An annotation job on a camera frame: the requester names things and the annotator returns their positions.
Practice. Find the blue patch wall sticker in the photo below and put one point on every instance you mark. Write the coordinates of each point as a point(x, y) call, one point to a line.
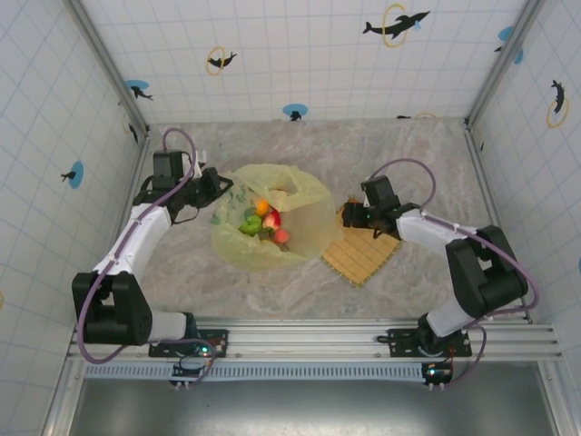
point(506, 32)

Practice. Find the woven bamboo mat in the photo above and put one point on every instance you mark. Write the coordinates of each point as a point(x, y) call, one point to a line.
point(358, 256)

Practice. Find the shark on blue circle sticker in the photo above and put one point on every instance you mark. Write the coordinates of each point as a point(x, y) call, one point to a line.
point(136, 86)

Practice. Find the green apple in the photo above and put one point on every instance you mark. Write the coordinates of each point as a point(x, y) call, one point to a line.
point(249, 224)

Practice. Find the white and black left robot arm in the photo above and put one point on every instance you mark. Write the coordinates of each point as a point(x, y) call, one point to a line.
point(140, 231)

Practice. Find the seal on blue circle sticker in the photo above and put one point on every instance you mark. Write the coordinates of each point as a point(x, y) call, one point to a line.
point(295, 110)

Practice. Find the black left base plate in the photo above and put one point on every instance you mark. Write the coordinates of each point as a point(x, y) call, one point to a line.
point(159, 350)

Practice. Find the orange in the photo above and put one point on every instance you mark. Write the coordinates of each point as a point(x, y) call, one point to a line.
point(262, 207)

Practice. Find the aluminium front rail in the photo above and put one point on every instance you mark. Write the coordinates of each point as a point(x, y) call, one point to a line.
point(308, 336)

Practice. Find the aluminium side rail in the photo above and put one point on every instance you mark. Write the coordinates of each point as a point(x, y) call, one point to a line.
point(494, 195)
point(61, 399)

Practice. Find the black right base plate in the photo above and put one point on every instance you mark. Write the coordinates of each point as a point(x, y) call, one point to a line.
point(401, 338)

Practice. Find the small pink fruit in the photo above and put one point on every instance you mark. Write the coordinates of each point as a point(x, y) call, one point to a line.
point(282, 236)

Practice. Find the aluminium corner post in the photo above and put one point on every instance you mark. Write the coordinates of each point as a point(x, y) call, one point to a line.
point(109, 68)
point(506, 59)

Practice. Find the grey metal panel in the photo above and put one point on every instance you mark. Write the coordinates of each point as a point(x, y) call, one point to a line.
point(318, 409)

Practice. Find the fish on blue oval sticker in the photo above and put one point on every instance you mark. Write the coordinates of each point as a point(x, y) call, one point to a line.
point(78, 175)

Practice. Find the red and white peach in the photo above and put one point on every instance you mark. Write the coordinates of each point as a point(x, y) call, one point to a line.
point(272, 221)

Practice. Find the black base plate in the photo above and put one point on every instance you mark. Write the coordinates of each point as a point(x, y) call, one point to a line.
point(401, 338)
point(159, 350)

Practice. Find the left controller board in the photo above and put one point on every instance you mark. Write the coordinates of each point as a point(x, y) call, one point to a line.
point(186, 370)

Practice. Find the yellow-green plastic bag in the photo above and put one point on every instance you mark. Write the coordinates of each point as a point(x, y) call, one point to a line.
point(308, 227)

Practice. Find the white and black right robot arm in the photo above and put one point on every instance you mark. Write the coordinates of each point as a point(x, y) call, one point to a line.
point(426, 229)

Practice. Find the flat black animal sticker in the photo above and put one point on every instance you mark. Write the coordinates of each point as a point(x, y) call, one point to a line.
point(403, 116)

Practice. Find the controller board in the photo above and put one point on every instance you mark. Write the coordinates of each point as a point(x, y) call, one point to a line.
point(186, 370)
point(438, 372)

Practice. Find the right controller board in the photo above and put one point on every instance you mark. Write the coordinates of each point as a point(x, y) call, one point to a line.
point(438, 372)

